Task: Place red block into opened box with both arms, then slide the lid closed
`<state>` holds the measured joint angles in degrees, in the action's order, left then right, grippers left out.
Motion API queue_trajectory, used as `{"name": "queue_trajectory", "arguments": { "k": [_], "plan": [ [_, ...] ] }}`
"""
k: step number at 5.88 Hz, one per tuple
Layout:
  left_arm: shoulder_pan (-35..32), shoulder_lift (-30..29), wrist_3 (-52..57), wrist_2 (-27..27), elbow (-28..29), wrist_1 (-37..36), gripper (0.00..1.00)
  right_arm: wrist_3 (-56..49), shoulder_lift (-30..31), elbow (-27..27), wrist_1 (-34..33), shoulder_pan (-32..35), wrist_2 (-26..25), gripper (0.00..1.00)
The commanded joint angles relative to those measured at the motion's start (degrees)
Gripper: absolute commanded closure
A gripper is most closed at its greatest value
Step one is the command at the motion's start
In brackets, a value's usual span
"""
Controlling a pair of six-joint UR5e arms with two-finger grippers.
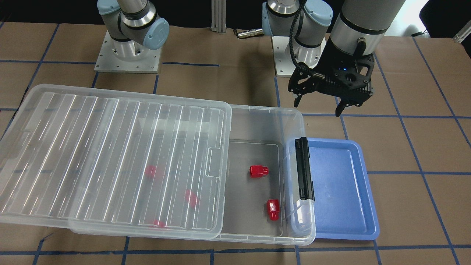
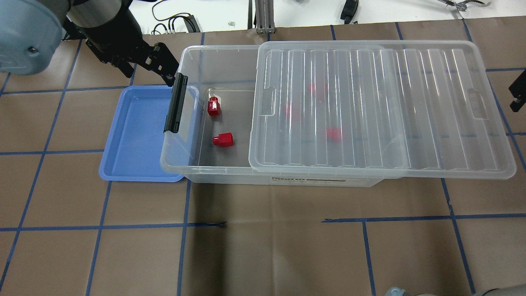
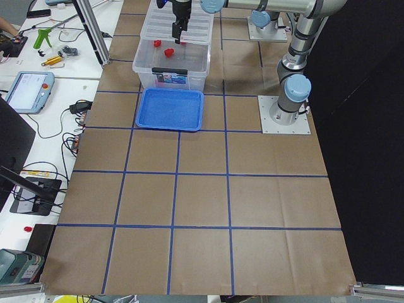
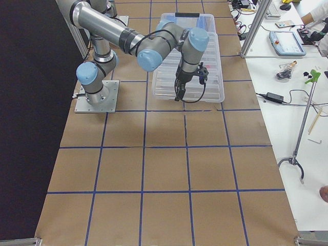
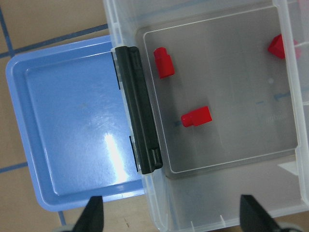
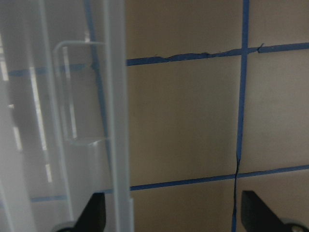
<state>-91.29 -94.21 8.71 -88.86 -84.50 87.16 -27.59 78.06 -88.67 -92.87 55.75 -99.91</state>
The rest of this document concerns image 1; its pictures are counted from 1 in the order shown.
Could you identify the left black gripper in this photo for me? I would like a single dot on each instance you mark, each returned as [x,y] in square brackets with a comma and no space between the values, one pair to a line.
[325,63]

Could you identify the red block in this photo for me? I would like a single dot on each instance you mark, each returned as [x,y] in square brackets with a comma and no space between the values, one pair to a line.
[273,209]
[191,198]
[159,223]
[258,171]
[154,172]

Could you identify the clear plastic storage box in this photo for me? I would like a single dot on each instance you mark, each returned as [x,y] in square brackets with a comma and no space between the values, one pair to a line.
[212,171]

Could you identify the clear plastic box lid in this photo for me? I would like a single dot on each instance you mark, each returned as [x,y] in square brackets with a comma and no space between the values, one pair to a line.
[44,145]

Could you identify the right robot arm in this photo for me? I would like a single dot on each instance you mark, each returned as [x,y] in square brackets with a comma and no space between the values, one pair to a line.
[134,27]

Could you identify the blue plastic tray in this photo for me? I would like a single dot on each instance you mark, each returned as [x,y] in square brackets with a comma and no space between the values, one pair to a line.
[344,206]

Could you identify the red block under lid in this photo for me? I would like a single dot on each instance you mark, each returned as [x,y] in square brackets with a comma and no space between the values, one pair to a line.
[191,198]
[154,172]
[159,223]

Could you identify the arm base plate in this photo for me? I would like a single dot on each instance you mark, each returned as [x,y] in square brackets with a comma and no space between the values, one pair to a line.
[282,58]
[126,57]

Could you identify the silver cable connector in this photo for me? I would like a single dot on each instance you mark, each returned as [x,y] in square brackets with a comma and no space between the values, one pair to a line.
[248,33]

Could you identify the black box latch handle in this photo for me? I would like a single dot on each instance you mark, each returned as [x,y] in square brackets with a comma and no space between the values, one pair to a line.
[304,168]

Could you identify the aluminium frame post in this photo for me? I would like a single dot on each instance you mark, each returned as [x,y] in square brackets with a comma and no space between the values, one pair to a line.
[218,15]

